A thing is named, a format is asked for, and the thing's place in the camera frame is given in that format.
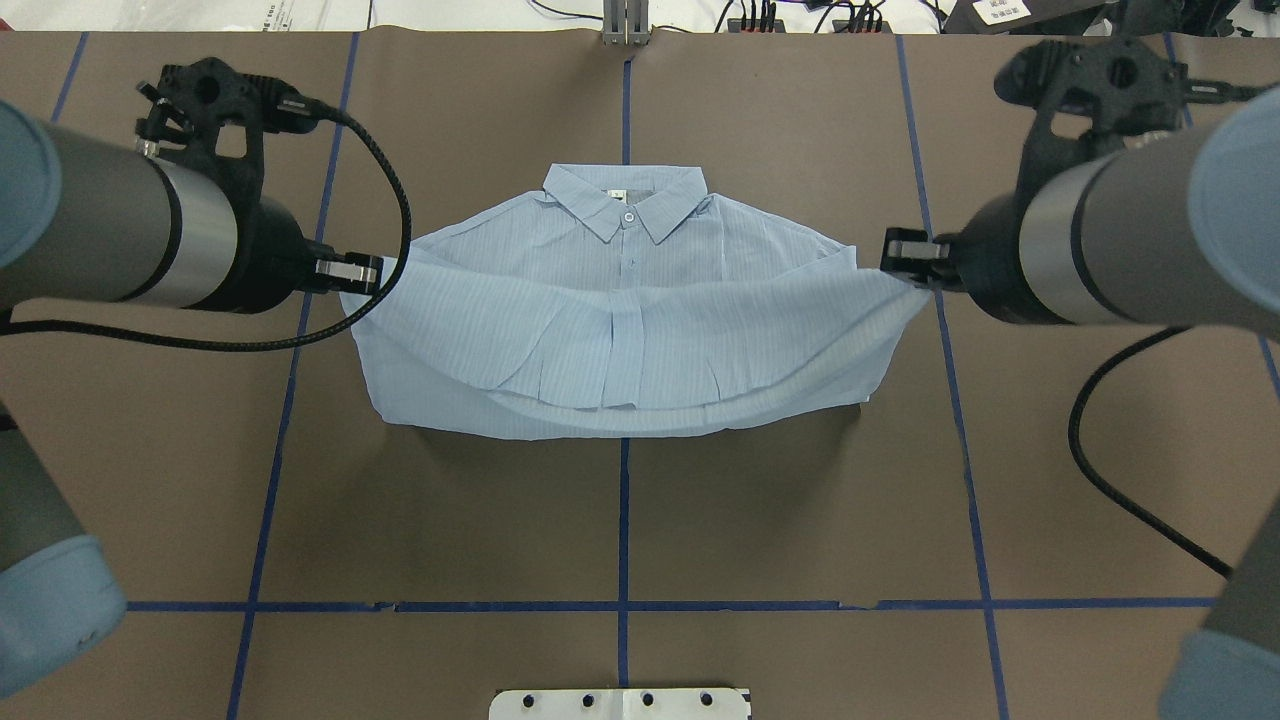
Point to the lower orange black adapter box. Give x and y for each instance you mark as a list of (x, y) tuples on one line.
[(855, 18)]

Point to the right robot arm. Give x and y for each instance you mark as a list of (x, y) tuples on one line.
[(1180, 232)]

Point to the light blue button-up shirt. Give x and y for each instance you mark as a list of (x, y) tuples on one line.
[(627, 302)]

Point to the white label on black box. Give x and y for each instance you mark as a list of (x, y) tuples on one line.
[(997, 12)]

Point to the upper orange black adapter box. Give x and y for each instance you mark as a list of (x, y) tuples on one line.
[(753, 17)]

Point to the orange black adapter box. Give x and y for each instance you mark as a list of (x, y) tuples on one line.
[(753, 17), (855, 18)]

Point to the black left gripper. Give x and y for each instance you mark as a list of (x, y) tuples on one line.
[(272, 255)]

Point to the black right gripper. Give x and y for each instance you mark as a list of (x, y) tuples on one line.
[(990, 258)]

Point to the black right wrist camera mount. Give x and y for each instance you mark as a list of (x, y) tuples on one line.
[(1090, 98)]

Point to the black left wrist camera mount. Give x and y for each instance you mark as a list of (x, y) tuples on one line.
[(212, 119)]

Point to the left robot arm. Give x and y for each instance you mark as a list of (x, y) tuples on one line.
[(89, 221)]

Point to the aluminium frame post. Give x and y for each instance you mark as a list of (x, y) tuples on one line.
[(626, 23)]

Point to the white camera pillar with base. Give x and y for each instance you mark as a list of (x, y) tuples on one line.
[(623, 703)]

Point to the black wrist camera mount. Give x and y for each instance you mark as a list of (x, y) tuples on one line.
[(212, 119), (1090, 98)]

